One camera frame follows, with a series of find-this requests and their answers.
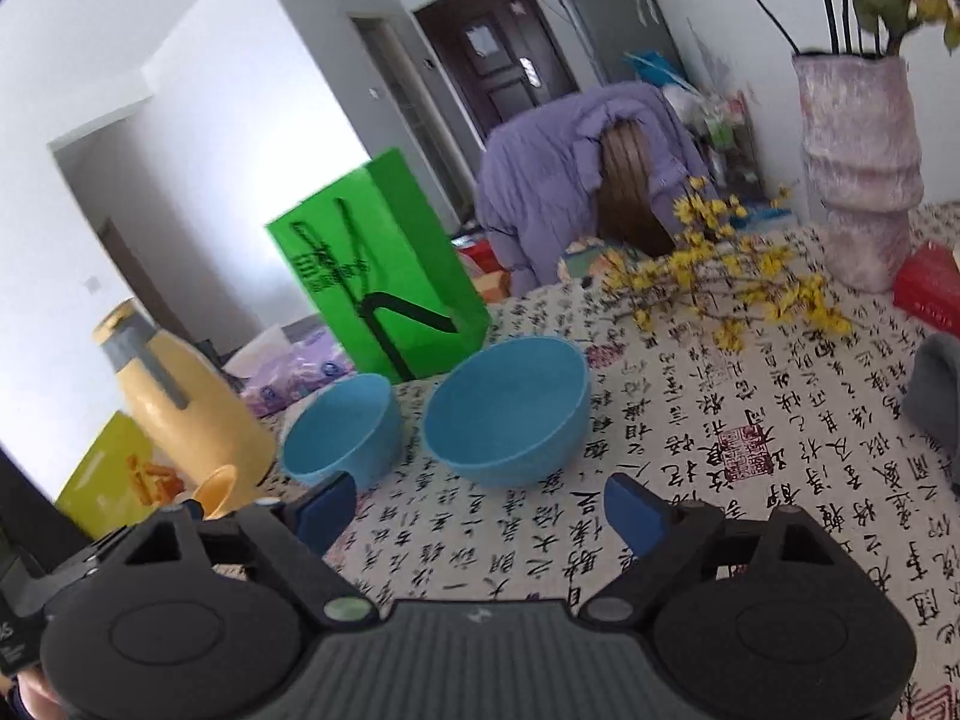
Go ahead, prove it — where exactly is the dark brown entrance door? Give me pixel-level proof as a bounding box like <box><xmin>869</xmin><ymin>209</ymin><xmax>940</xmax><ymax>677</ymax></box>
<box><xmin>412</xmin><ymin>0</ymin><xmax>578</xmax><ymax>143</ymax></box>

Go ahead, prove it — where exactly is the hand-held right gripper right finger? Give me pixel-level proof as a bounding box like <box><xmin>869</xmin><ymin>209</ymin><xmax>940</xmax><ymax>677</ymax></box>
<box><xmin>581</xmin><ymin>472</ymin><xmax>856</xmax><ymax>635</ymax></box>

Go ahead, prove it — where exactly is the purple ceramic vase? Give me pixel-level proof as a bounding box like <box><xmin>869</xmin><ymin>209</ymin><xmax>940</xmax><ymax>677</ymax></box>
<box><xmin>793</xmin><ymin>51</ymin><xmax>925</xmax><ymax>293</ymax></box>

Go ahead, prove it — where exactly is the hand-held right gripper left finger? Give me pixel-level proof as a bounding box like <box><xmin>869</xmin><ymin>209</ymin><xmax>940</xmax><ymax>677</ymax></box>
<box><xmin>112</xmin><ymin>471</ymin><xmax>380</xmax><ymax>635</ymax></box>

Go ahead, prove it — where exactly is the grey interior door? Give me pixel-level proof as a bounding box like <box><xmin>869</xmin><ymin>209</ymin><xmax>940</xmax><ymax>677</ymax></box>
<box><xmin>351</xmin><ymin>15</ymin><xmax>470</xmax><ymax>237</ymax></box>

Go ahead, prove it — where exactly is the green paper bag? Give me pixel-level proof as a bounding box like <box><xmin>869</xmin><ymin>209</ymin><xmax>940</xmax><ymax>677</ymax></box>
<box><xmin>265</xmin><ymin>148</ymin><xmax>492</xmax><ymax>383</ymax></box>

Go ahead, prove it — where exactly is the purple tissue pack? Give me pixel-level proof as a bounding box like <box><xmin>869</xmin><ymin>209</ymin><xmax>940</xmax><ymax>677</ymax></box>
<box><xmin>238</xmin><ymin>319</ymin><xmax>357</xmax><ymax>417</ymax></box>

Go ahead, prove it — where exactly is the wooden chair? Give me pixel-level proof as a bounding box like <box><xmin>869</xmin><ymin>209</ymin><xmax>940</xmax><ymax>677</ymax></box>
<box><xmin>596</xmin><ymin>124</ymin><xmax>676</xmax><ymax>257</ymax></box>

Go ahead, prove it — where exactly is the yellow thermos jug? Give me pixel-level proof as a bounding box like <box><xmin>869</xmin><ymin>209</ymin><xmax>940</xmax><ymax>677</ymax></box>
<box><xmin>92</xmin><ymin>298</ymin><xmax>278</xmax><ymax>503</ymax></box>

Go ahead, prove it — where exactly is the black paper bag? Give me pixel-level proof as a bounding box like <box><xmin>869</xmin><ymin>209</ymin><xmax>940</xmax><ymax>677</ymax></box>
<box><xmin>0</xmin><ymin>450</ymin><xmax>91</xmax><ymax>563</ymax></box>

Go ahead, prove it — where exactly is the blue bowl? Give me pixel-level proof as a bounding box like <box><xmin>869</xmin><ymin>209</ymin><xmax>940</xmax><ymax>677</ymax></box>
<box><xmin>281</xmin><ymin>373</ymin><xmax>403</xmax><ymax>492</ymax></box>
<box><xmin>421</xmin><ymin>337</ymin><xmax>592</xmax><ymax>488</ymax></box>

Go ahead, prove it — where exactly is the yellow flower branch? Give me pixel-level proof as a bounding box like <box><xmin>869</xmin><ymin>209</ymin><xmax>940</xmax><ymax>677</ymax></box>
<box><xmin>596</xmin><ymin>178</ymin><xmax>856</xmax><ymax>353</ymax></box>

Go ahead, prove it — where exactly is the red box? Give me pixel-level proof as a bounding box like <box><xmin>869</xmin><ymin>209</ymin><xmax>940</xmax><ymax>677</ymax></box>
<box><xmin>892</xmin><ymin>240</ymin><xmax>960</xmax><ymax>338</ymax></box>

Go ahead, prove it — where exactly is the grey cloth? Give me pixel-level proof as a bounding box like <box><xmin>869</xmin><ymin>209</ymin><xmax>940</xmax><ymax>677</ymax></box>
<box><xmin>902</xmin><ymin>330</ymin><xmax>960</xmax><ymax>466</ymax></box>

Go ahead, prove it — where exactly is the yellow bear mug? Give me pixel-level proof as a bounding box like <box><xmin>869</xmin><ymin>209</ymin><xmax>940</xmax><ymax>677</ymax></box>
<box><xmin>187</xmin><ymin>463</ymin><xmax>241</xmax><ymax>520</ymax></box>

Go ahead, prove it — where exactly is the yellow-green cardboard box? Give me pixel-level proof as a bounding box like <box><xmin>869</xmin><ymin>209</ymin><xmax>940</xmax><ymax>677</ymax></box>
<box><xmin>56</xmin><ymin>411</ymin><xmax>188</xmax><ymax>541</ymax></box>

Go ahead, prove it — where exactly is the grey refrigerator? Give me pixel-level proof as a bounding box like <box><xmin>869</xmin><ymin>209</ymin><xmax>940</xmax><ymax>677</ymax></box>
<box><xmin>536</xmin><ymin>0</ymin><xmax>687</xmax><ymax>91</ymax></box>

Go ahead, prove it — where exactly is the purple jacket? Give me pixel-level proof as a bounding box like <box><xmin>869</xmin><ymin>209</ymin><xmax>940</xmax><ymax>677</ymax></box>
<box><xmin>476</xmin><ymin>82</ymin><xmax>713</xmax><ymax>297</ymax></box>

